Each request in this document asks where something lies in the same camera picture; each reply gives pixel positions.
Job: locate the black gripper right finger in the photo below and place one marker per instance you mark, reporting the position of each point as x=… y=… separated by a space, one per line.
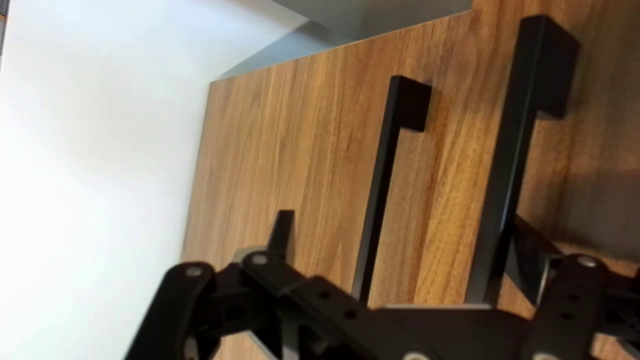
x=532 y=256

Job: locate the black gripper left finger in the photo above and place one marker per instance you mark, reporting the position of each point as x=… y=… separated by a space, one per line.
x=282 y=232

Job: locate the wooden cabinet door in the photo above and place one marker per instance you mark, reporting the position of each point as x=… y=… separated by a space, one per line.
x=300 y=153

